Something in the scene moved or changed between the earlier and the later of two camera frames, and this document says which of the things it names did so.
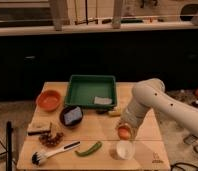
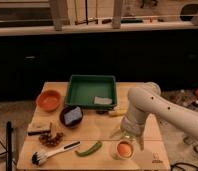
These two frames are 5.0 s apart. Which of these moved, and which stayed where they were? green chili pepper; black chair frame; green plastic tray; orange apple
Moved: orange apple
Stayed: green plastic tray; black chair frame; green chili pepper
